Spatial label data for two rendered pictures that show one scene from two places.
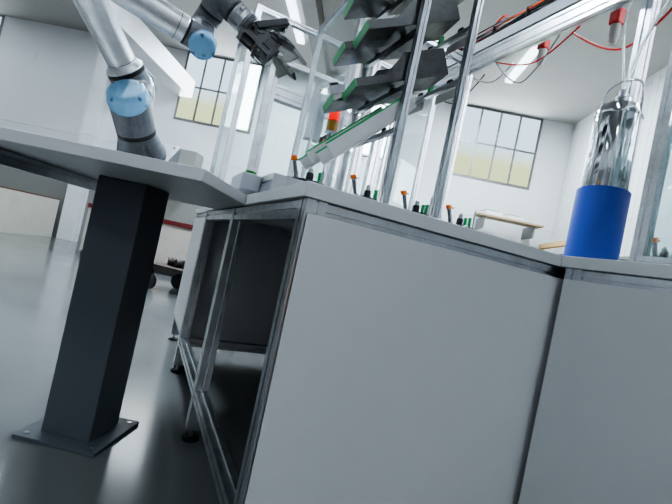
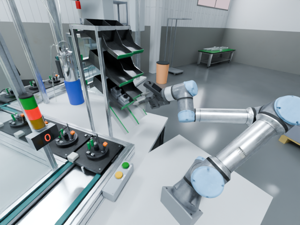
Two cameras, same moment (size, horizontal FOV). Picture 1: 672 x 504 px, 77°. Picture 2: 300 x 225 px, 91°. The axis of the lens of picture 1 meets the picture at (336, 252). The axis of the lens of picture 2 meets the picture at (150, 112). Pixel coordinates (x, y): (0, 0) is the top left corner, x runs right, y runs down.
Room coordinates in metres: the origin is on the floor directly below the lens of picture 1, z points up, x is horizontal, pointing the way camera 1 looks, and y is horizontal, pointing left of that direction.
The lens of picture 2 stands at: (1.82, 0.86, 1.68)
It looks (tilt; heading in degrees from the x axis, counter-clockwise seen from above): 31 degrees down; 226
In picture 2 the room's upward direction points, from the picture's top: 2 degrees clockwise
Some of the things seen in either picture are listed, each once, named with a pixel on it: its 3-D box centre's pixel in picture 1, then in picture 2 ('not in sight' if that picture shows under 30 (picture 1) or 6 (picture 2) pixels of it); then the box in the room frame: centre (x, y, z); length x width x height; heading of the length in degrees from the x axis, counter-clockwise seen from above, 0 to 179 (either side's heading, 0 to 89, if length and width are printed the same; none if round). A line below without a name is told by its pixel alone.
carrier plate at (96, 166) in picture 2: not in sight; (97, 152); (1.59, 0.16, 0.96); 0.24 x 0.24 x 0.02; 25
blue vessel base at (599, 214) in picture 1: (595, 231); (74, 91); (1.37, -0.82, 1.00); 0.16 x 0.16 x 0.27
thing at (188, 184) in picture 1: (151, 183); (174, 200); (1.39, 0.65, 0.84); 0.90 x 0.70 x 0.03; 177
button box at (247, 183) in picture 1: (244, 184); (119, 178); (1.57, 0.39, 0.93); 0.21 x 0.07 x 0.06; 25
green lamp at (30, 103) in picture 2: not in sight; (28, 102); (1.81, 0.13, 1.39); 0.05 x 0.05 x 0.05
